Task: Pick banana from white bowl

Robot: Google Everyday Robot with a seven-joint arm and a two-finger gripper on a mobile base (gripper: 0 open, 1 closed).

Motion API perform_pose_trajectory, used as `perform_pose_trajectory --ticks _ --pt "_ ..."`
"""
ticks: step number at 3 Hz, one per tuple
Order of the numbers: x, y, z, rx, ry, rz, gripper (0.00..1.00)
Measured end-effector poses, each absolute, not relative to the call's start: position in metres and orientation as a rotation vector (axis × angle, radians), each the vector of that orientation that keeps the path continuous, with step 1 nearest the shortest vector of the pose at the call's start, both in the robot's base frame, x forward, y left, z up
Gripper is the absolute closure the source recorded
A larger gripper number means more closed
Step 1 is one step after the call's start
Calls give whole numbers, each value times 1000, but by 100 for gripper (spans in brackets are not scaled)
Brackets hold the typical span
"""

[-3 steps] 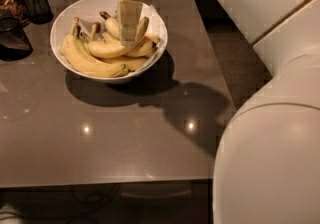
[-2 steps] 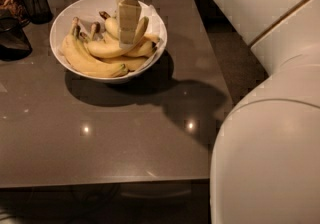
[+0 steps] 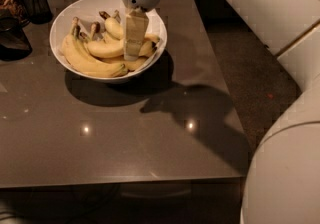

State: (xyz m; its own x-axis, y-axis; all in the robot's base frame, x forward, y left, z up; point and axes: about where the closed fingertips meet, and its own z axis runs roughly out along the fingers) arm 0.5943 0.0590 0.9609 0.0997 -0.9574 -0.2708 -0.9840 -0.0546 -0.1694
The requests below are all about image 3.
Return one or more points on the upper middle yellow banana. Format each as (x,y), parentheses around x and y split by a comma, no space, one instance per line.
(115,29)

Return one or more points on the curved yellow banana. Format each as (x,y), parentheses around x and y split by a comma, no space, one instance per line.
(102,49)

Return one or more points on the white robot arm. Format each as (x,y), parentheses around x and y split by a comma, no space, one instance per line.
(283,182)

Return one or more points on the white bowl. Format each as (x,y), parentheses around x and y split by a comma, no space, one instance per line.
(91,28)

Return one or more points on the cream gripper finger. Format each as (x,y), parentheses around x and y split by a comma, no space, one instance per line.
(136,24)

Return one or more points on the bottom middle yellow banana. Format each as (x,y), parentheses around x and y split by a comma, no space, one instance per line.
(131,65)

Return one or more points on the black dark object left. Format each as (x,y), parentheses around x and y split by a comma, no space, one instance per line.
(14,45)

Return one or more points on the black mesh pen holder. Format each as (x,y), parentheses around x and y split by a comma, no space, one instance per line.
(38,11)

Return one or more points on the brown patterned object corner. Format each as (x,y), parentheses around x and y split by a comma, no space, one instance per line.
(17,10)

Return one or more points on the front left yellow banana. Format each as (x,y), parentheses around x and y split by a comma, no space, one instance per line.
(84,63)

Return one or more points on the right lower yellow banana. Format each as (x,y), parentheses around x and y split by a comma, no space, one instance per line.
(148,48)

